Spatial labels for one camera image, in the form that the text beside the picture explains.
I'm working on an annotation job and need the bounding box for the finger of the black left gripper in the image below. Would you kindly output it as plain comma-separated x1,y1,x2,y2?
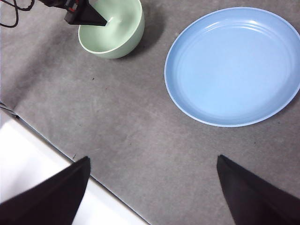
76,2,108,26

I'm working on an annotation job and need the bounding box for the white base panel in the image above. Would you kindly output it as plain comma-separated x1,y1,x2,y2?
0,110,150,225

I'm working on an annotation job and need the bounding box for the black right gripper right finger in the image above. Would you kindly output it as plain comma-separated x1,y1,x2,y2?
217,154,300,225

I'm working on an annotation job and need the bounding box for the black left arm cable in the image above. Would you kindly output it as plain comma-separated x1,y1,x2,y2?
0,0,33,28

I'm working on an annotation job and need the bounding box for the blue plate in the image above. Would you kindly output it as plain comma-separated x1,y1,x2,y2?
164,7,300,128

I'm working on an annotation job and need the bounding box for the green ribbed bowl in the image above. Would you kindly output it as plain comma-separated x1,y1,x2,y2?
78,0,145,59

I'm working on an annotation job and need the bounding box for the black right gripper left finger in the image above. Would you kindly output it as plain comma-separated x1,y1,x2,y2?
0,156,91,225

